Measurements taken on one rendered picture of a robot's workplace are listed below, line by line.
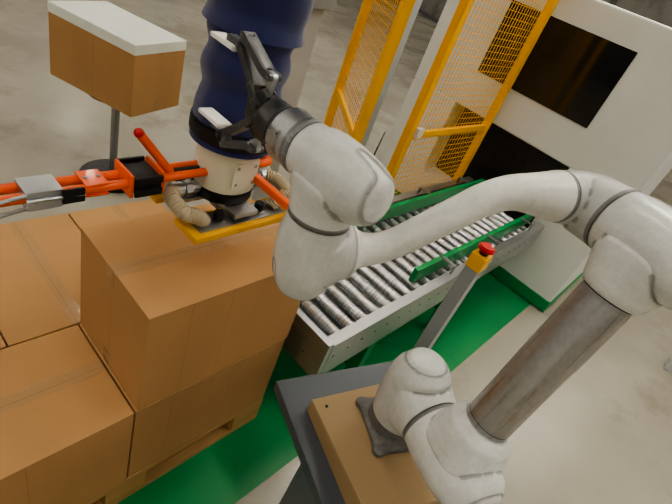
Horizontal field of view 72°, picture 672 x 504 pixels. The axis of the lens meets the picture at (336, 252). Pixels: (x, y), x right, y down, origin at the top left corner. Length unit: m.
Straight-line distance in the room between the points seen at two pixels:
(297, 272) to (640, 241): 0.56
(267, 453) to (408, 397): 1.12
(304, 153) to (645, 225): 0.58
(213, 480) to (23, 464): 0.80
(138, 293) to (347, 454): 0.68
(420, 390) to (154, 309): 0.69
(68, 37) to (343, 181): 2.65
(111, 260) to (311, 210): 0.84
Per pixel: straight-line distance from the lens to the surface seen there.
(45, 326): 1.78
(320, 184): 0.63
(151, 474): 2.05
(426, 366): 1.17
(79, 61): 3.12
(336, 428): 1.32
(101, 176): 1.17
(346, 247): 0.71
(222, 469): 2.11
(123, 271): 1.37
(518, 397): 1.02
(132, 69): 2.84
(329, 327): 1.93
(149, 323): 1.26
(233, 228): 1.28
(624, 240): 0.92
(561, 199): 0.93
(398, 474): 1.30
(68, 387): 1.62
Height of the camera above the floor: 1.86
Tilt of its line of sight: 34 degrees down
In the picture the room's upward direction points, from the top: 22 degrees clockwise
